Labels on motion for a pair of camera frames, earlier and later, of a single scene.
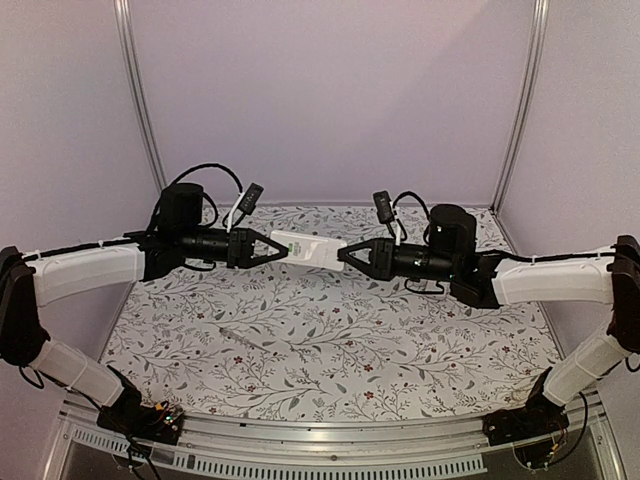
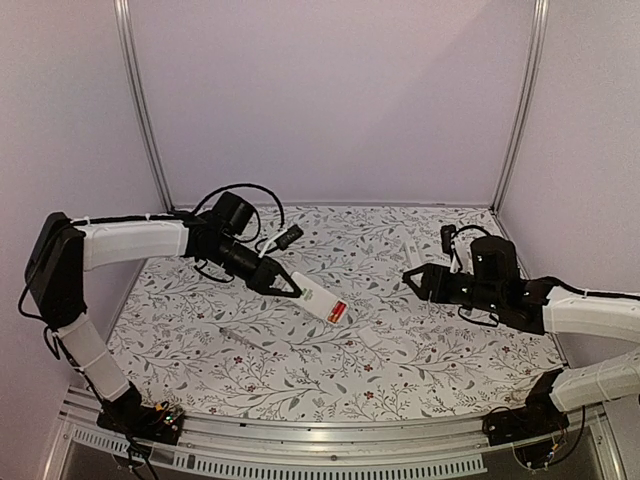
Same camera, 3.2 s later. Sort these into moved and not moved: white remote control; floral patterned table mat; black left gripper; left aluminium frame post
Moved: black left gripper; white remote control
Not moved: left aluminium frame post; floral patterned table mat
